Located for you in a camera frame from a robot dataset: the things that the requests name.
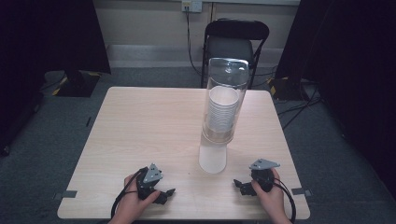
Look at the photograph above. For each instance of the clear plastic cup dispenser tube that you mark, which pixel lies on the clear plastic cup dispenser tube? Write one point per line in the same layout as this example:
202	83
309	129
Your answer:
229	74

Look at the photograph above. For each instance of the black folding chair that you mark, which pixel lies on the black folding chair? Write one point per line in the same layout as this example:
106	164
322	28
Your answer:
232	40

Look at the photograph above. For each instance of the stack of white paper cups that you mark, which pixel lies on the stack of white paper cups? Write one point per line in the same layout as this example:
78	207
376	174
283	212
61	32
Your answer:
222	109

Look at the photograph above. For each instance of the person's right hand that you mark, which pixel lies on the person's right hand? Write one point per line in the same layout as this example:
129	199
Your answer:
274	199

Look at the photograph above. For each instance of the black curtain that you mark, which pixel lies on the black curtain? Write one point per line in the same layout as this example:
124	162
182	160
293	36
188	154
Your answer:
348	46
46	34

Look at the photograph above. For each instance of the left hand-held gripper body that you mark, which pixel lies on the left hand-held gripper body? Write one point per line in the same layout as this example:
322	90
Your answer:
146	186

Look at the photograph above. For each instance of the person's left hand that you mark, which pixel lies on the person's left hand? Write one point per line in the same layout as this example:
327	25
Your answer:
132	202

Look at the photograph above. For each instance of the black stand base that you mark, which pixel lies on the black stand base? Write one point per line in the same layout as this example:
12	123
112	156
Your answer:
77	84
288	88

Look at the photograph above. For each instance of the grey tape strip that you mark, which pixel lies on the grey tape strip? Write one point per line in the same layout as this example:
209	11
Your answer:
301	191
67	194

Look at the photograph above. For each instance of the white wall socket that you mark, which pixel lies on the white wall socket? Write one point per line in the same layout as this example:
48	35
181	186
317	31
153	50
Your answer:
191	5

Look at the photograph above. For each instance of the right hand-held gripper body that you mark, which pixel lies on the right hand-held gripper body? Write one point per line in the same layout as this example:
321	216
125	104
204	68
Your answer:
263	179

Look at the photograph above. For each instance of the single white paper cup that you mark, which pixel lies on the single white paper cup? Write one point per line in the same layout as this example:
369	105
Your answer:
213	158

